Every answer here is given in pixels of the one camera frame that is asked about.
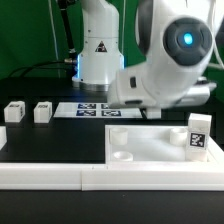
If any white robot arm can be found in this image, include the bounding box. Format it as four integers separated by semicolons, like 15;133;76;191
56;0;224;109

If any white square table top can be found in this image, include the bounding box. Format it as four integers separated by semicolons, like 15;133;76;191
104;124;221;164

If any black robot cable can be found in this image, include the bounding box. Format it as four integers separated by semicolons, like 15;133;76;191
7;0;78;78

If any white hanging cable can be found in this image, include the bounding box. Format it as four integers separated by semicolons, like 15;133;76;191
47;0;62;78

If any white marker sheet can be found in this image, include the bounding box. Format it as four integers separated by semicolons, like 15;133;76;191
54;102;141;119

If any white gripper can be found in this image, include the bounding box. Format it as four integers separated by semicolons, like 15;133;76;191
107;68;157;109

